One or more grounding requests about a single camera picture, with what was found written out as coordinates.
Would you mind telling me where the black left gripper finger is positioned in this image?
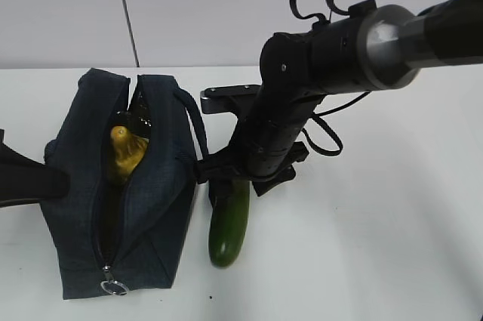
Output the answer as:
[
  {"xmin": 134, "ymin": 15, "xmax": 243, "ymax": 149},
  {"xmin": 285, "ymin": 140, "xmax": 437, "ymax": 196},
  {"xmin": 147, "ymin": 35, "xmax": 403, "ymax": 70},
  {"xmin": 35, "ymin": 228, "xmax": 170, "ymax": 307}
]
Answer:
[{"xmin": 1, "ymin": 129, "xmax": 70, "ymax": 208}]

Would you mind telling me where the yellow toy pear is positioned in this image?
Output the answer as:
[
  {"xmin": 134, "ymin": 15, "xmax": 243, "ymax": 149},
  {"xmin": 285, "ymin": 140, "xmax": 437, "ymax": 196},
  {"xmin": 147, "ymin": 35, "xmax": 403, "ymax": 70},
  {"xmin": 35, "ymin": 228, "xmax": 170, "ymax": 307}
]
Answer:
[{"xmin": 106, "ymin": 125, "xmax": 149, "ymax": 186}]

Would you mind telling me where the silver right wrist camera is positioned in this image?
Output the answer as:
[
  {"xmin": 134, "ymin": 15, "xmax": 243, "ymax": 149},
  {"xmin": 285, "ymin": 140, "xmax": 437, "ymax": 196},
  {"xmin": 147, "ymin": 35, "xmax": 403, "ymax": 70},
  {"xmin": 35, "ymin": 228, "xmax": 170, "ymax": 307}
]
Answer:
[{"xmin": 200, "ymin": 85, "xmax": 260, "ymax": 117}]

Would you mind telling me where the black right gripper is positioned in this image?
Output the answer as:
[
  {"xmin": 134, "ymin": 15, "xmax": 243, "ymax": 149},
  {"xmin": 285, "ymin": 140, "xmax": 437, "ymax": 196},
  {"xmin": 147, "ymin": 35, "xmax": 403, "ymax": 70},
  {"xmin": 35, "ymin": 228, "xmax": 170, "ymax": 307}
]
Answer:
[{"xmin": 195, "ymin": 90, "xmax": 313, "ymax": 196}]

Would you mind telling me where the silver zipper pull ring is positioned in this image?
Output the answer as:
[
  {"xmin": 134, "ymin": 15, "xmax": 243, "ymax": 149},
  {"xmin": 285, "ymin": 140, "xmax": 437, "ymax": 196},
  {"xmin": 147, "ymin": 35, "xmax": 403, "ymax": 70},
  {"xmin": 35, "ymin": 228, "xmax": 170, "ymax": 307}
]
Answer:
[{"xmin": 100, "ymin": 266, "xmax": 129, "ymax": 296}]

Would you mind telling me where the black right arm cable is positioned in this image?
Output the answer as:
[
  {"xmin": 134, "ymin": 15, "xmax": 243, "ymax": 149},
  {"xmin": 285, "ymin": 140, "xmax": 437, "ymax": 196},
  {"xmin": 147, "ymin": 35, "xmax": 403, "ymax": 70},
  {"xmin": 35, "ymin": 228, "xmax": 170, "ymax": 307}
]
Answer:
[{"xmin": 288, "ymin": 0, "xmax": 373, "ymax": 156}]

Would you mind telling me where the green cucumber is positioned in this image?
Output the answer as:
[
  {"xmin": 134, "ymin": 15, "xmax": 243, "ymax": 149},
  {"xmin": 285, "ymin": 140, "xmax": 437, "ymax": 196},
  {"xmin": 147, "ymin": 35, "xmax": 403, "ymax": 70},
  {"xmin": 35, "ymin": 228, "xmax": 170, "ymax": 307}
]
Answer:
[{"xmin": 208, "ymin": 180, "xmax": 250, "ymax": 268}]

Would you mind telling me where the dark blue fabric lunch bag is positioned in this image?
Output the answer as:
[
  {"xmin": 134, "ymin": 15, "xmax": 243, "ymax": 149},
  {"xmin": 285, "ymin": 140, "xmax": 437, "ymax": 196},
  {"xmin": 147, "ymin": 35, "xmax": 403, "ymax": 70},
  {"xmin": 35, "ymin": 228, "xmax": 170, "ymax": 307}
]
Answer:
[{"xmin": 41, "ymin": 68, "xmax": 208, "ymax": 300}]

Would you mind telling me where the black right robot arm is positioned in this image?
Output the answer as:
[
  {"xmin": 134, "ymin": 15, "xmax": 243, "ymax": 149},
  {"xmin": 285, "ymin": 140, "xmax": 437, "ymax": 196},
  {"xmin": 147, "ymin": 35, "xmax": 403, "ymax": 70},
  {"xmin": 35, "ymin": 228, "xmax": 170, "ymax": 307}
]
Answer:
[{"xmin": 196, "ymin": 0, "xmax": 482, "ymax": 195}]

